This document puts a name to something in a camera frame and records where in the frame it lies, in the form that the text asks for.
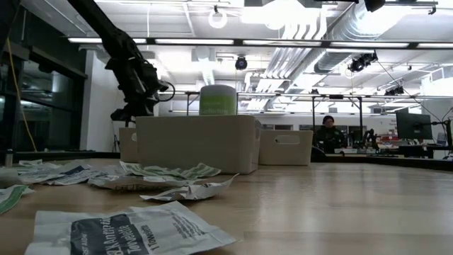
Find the green wipes canister white lid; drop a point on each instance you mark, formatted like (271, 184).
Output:
(217, 99)

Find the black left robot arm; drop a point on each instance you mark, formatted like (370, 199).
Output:
(106, 28)

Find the black metal table frame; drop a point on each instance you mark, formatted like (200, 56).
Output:
(313, 117)

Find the black dome camera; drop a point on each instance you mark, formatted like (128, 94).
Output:
(241, 63)

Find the overhead LED light bar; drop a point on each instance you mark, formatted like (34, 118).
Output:
(198, 41)

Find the seated person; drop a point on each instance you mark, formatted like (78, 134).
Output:
(329, 136)

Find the white antiseptic towelette packet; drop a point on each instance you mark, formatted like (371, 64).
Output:
(76, 173)
(124, 230)
(134, 183)
(191, 193)

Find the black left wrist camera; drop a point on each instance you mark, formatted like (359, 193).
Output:
(161, 86)

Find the silver ventilation duct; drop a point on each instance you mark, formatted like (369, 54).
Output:
(336, 58)

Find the black spotlight cluster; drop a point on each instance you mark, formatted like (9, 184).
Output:
(361, 63)

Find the small grey cylinder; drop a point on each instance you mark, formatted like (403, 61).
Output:
(9, 158)

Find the grey plastic bin with slots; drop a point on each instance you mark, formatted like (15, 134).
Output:
(127, 148)
(286, 152)

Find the wide grey plastic bin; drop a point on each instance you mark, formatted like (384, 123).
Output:
(194, 141)

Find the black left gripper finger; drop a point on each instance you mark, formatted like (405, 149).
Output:
(122, 114)
(145, 104)

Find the black computer monitor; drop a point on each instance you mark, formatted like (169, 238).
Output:
(414, 125)

